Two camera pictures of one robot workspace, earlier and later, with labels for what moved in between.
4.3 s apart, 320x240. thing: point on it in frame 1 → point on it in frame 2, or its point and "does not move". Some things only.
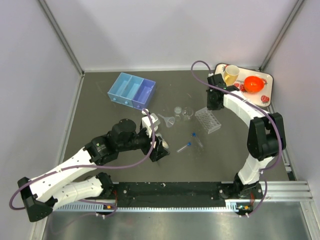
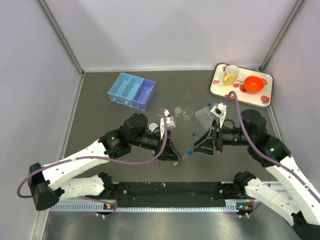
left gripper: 155,154 → 169,152
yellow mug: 231,73 does not move
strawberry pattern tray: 263,98 does not move
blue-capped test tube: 189,144 → 189,153
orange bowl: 253,84 does not move
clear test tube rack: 208,119 does not move
